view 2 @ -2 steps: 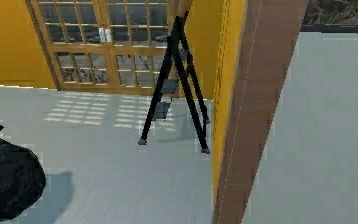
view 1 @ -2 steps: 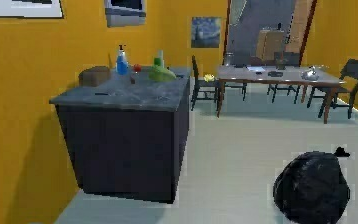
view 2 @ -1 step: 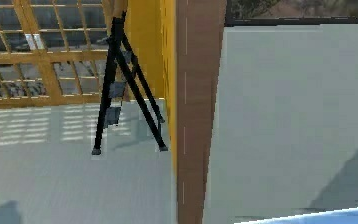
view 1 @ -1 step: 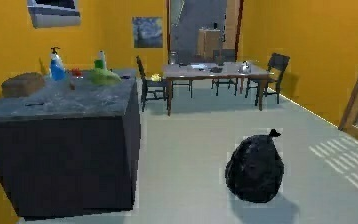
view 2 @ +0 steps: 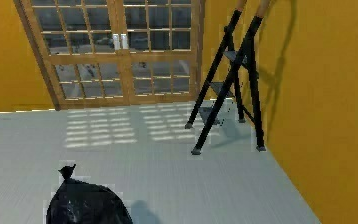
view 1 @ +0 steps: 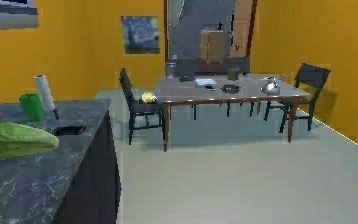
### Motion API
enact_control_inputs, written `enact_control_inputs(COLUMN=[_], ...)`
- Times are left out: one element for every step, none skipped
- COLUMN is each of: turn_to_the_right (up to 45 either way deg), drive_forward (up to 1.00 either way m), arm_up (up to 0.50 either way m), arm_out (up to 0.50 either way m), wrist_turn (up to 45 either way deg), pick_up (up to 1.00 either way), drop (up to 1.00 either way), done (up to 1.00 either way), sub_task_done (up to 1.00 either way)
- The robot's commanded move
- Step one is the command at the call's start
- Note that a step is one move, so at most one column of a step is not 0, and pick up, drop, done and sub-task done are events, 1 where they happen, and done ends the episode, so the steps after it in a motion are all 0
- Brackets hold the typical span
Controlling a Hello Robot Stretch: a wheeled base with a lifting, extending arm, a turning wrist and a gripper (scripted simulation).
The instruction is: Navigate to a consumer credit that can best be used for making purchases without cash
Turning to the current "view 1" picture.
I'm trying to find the yellow crumpled cloth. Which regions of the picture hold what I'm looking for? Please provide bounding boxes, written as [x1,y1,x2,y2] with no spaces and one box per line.
[141,91,158,104]

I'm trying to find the white open book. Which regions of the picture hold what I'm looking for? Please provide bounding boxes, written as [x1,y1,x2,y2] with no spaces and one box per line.
[194,77,219,88]

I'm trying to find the grey glass jar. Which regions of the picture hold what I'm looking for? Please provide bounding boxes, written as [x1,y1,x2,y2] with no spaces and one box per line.
[164,61,178,80]

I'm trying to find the black dining chair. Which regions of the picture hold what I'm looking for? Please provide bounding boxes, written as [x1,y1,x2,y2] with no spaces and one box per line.
[263,62,332,134]
[118,67,166,146]

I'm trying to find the grey wooden dining table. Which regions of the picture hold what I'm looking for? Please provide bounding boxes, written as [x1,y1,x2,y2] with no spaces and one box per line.
[154,73,312,153]

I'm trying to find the black round dish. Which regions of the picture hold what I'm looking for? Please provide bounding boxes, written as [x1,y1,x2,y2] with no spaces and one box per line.
[221,84,240,94]

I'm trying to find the dark pot with plant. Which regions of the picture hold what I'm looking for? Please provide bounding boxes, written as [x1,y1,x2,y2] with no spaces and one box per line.
[227,57,241,82]

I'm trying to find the brown cardboard box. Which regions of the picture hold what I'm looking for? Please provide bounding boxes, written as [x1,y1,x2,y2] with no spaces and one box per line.
[200,29,227,64]

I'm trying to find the blue night sky painting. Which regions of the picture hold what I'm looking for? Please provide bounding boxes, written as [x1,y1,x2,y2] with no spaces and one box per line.
[120,15,161,55]

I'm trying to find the silver kettle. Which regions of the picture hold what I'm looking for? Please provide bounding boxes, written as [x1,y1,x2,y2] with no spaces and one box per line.
[260,76,282,97]

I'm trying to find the black phone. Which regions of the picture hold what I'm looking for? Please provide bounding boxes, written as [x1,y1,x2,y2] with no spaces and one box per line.
[52,125,88,137]

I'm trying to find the white paper towel roll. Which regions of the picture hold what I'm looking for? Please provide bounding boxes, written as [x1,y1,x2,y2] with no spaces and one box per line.
[33,74,60,121]

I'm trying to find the green cup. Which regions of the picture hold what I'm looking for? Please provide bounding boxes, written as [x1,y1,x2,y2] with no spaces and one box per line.
[18,93,45,123]

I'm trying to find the dark marble kitchen counter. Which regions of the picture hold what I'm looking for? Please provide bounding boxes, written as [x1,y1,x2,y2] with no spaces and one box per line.
[0,98,122,224]

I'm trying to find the green lettuce head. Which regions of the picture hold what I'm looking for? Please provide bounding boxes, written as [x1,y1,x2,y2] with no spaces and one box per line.
[0,121,60,160]

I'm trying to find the grey framed window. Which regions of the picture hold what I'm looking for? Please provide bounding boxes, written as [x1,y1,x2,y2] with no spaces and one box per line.
[0,0,40,32]

